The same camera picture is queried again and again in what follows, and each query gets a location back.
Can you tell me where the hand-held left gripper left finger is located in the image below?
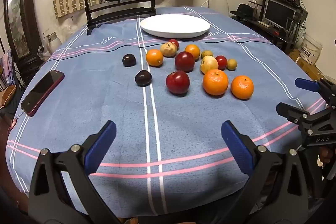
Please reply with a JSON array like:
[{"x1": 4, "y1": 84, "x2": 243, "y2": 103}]
[{"x1": 28, "y1": 120, "x2": 118, "y2": 224}]

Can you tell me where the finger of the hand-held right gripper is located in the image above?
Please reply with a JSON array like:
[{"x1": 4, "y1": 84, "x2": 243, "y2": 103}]
[
  {"x1": 276, "y1": 102, "x2": 336, "y2": 135},
  {"x1": 295, "y1": 77, "x2": 336, "y2": 107}
]

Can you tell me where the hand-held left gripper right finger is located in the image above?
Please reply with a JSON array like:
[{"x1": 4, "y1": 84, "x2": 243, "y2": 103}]
[{"x1": 218, "y1": 120, "x2": 309, "y2": 224}]

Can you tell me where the large orange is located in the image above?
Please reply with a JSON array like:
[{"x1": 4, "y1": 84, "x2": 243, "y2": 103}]
[{"x1": 202, "y1": 69, "x2": 229, "y2": 96}]

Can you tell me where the dark purple plum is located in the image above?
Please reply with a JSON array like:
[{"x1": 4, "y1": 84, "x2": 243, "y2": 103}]
[
  {"x1": 122, "y1": 54, "x2": 137, "y2": 67},
  {"x1": 135, "y1": 70, "x2": 152, "y2": 87}
]

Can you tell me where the yellow apple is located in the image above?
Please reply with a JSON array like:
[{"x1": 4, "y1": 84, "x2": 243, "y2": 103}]
[{"x1": 200, "y1": 55, "x2": 219, "y2": 74}]

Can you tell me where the red apple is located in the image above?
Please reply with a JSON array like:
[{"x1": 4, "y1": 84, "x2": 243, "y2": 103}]
[
  {"x1": 165, "y1": 70, "x2": 190, "y2": 94},
  {"x1": 175, "y1": 51, "x2": 195, "y2": 72}
]

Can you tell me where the white oval plate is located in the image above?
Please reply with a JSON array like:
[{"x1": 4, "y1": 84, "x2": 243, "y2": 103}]
[{"x1": 140, "y1": 14, "x2": 211, "y2": 39}]

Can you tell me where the person's right hand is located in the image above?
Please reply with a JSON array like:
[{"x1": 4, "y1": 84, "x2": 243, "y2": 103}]
[{"x1": 318, "y1": 147, "x2": 334, "y2": 169}]

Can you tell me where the white plastic bucket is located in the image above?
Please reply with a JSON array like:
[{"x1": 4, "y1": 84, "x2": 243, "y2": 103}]
[{"x1": 299, "y1": 34, "x2": 323, "y2": 64}]

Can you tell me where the blue striped tablecloth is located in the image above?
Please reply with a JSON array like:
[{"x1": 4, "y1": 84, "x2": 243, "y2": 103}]
[{"x1": 6, "y1": 6, "x2": 328, "y2": 216}]

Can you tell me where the black desk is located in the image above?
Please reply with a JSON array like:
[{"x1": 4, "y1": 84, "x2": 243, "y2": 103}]
[{"x1": 231, "y1": 14, "x2": 307, "y2": 51}]

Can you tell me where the computer monitor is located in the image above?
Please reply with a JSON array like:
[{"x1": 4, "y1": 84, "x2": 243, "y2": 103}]
[{"x1": 263, "y1": 0, "x2": 297, "y2": 28}]

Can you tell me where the red smartphone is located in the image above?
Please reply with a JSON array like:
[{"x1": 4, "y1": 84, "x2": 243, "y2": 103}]
[{"x1": 20, "y1": 70, "x2": 65, "y2": 117}]

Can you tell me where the black hat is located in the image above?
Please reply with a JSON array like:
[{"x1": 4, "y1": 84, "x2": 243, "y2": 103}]
[{"x1": 230, "y1": 4, "x2": 259, "y2": 21}]

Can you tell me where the brown cushion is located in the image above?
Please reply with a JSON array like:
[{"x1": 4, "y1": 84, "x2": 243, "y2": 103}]
[{"x1": 0, "y1": 85, "x2": 17, "y2": 109}]

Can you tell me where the white jug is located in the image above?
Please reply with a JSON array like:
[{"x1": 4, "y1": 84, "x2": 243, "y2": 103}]
[{"x1": 43, "y1": 32, "x2": 62, "y2": 55}]

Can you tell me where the dark framed painting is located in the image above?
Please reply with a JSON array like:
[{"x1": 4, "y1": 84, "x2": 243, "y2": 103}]
[{"x1": 3, "y1": 0, "x2": 44, "y2": 67}]

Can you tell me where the phone keychain charm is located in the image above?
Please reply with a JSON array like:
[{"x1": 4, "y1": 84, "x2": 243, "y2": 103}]
[{"x1": 7, "y1": 114, "x2": 27, "y2": 135}]

